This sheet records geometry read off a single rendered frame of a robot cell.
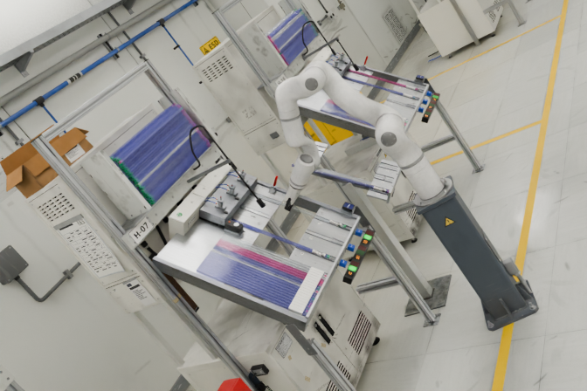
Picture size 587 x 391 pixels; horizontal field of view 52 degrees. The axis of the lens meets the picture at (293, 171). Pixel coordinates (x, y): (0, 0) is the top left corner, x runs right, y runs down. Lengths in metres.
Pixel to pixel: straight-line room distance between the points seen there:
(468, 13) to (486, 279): 4.45
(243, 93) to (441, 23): 3.68
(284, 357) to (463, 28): 4.96
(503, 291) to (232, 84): 1.99
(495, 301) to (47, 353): 2.56
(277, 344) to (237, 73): 1.71
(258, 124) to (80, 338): 1.73
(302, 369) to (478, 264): 0.92
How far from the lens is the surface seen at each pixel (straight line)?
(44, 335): 4.00
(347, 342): 3.14
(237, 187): 2.91
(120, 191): 2.67
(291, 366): 2.82
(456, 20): 6.99
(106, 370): 4.16
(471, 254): 2.82
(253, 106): 3.79
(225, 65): 3.75
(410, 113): 3.78
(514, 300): 2.99
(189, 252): 2.68
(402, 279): 3.12
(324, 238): 2.79
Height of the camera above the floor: 1.84
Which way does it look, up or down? 15 degrees down
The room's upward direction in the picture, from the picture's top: 37 degrees counter-clockwise
